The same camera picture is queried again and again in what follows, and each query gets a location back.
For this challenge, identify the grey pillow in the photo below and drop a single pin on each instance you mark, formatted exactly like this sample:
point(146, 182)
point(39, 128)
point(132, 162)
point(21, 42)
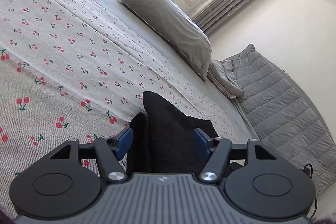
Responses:
point(167, 19)

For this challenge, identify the folded grey pink quilt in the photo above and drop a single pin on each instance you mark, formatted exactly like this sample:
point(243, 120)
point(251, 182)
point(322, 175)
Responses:
point(221, 74)

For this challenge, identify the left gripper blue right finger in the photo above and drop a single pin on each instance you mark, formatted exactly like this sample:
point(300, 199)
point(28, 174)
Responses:
point(204, 144)

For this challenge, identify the cherry print bed cloth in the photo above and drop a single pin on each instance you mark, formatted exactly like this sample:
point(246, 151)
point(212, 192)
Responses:
point(71, 70)

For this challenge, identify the grey quilted headboard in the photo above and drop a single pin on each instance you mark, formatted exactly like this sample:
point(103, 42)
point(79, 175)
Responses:
point(282, 116)

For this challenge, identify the black pants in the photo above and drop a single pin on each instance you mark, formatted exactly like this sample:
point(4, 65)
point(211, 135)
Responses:
point(164, 140)

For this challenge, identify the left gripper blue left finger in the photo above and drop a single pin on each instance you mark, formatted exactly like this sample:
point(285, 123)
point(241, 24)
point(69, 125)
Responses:
point(121, 143)

